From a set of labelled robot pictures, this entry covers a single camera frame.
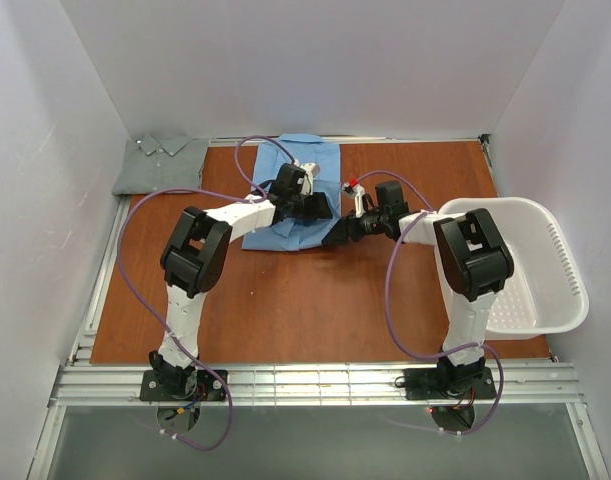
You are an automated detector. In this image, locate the light blue long sleeve shirt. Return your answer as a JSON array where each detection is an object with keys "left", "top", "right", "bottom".
[{"left": 241, "top": 132, "right": 342, "bottom": 254}]

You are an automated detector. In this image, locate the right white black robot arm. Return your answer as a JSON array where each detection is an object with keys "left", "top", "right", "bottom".
[{"left": 322, "top": 180, "right": 514, "bottom": 398}]

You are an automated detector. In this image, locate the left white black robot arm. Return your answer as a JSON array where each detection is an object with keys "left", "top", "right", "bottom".
[{"left": 149, "top": 163, "right": 332, "bottom": 399}]

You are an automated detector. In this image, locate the folded grey long sleeve shirt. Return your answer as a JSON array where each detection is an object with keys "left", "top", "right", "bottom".
[{"left": 112, "top": 135, "right": 209, "bottom": 196}]

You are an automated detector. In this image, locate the white plastic laundry basket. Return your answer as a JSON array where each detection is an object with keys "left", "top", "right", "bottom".
[{"left": 439, "top": 197, "right": 589, "bottom": 341}]

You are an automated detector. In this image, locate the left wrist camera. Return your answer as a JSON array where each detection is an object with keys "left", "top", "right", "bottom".
[{"left": 294, "top": 160, "right": 320, "bottom": 196}]

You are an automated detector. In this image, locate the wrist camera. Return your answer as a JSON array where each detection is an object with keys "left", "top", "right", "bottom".
[
  {"left": 294, "top": 160, "right": 320, "bottom": 196},
  {"left": 342, "top": 178, "right": 371, "bottom": 218}
]

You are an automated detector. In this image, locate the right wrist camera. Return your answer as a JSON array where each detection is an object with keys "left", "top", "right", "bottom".
[{"left": 342, "top": 178, "right": 371, "bottom": 218}]

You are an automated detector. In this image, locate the aluminium back frame rail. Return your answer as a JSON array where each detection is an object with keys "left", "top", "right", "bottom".
[{"left": 208, "top": 135, "right": 480, "bottom": 147}]

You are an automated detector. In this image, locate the aluminium frame rail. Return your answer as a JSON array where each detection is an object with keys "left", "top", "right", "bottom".
[
  {"left": 208, "top": 135, "right": 480, "bottom": 147},
  {"left": 66, "top": 196, "right": 131, "bottom": 367},
  {"left": 478, "top": 134, "right": 498, "bottom": 191},
  {"left": 49, "top": 360, "right": 585, "bottom": 407}
]

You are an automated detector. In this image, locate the aluminium right frame rail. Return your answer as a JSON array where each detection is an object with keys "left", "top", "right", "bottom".
[{"left": 478, "top": 134, "right": 498, "bottom": 191}]

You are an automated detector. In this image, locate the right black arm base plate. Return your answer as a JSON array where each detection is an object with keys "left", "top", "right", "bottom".
[{"left": 394, "top": 367, "right": 497, "bottom": 400}]

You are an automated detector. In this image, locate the aluminium front frame rail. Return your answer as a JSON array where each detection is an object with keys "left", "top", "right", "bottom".
[{"left": 49, "top": 360, "right": 585, "bottom": 407}]

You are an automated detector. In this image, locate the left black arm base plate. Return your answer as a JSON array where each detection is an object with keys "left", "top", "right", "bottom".
[{"left": 139, "top": 370, "right": 228, "bottom": 402}]

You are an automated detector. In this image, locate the aluminium left frame rail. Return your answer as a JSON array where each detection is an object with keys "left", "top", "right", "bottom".
[{"left": 66, "top": 196, "right": 131, "bottom": 367}]

